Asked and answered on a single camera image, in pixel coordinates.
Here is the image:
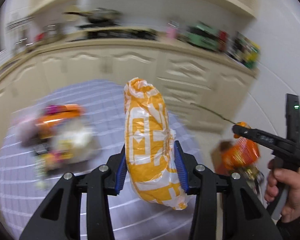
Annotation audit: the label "purple checkered tablecloth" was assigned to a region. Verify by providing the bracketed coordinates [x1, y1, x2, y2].
[0, 80, 195, 239]

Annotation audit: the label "cardboard trash box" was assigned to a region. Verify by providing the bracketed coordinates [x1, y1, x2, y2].
[210, 134, 264, 202]

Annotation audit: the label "cream kitchen base cabinets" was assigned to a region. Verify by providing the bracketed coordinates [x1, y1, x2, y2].
[0, 39, 258, 140]

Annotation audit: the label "crushed orange soda can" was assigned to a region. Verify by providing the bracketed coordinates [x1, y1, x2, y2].
[35, 104, 84, 139]

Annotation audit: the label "black gas stove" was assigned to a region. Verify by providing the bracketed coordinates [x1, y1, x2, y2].
[75, 25, 158, 41]

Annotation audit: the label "frying pan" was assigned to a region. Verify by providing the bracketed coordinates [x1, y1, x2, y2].
[63, 8, 122, 24]

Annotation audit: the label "orange white plastic bag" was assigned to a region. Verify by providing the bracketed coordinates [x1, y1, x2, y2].
[124, 77, 189, 210]

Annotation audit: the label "green appliance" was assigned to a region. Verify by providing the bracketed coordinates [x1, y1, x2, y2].
[186, 22, 219, 51]

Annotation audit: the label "white paper napkin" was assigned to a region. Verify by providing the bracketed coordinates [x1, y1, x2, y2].
[51, 119, 101, 164]

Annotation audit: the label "right human hand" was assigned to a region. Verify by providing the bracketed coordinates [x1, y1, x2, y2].
[264, 159, 300, 223]

